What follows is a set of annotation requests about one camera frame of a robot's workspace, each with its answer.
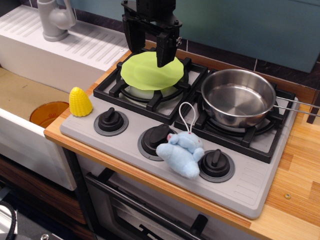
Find white toy sink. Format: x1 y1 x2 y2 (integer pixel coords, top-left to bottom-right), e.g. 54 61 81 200
0 5 128 191

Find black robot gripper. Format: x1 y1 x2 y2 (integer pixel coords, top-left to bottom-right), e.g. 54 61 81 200
121 0 182 68

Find black left stove knob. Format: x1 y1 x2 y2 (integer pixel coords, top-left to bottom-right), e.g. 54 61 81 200
93 107 129 137

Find black left burner grate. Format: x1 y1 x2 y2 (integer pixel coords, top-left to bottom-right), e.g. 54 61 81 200
93 49 208 125

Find light blue stuffed hippo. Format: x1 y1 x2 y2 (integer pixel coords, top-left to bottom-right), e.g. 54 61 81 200
156 102 205 179

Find black right stove knob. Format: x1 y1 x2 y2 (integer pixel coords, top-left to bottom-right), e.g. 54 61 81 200
198 149 236 184

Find grey toy faucet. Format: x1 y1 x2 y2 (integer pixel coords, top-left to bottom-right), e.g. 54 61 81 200
37 0 76 42

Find stainless steel pot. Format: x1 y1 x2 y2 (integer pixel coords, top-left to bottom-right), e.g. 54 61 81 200
200 69 316 128

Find yellow plastic corn cob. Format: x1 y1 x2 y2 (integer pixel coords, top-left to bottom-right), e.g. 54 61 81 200
69 87 93 117

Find black stove knob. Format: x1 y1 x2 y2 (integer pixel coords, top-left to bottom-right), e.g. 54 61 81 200
93 107 129 137
198 149 236 184
137 124 177 162

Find grey toy stove top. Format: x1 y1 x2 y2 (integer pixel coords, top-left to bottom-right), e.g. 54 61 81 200
59 56 300 220

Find black oven door handle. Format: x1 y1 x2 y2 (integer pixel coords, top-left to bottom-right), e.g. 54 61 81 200
85 169 208 240

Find black middle stove knob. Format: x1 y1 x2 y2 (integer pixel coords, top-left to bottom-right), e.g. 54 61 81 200
137 124 177 162

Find toy oven door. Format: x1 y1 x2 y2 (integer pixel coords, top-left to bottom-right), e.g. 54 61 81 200
84 168 227 240

